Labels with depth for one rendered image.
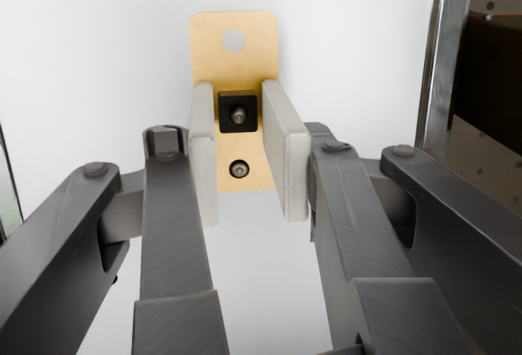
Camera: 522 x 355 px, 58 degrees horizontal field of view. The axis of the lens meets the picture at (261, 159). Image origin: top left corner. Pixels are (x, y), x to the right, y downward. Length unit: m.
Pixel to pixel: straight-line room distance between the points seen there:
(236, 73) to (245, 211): 0.07
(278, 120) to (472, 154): 0.50
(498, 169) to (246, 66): 0.50
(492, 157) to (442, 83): 0.42
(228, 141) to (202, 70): 0.04
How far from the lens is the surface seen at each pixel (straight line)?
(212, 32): 0.21
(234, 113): 0.20
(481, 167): 0.65
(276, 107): 0.16
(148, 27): 0.21
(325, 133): 0.16
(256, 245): 0.25
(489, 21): 0.29
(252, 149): 0.22
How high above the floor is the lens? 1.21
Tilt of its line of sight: 66 degrees down
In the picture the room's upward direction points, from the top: 165 degrees clockwise
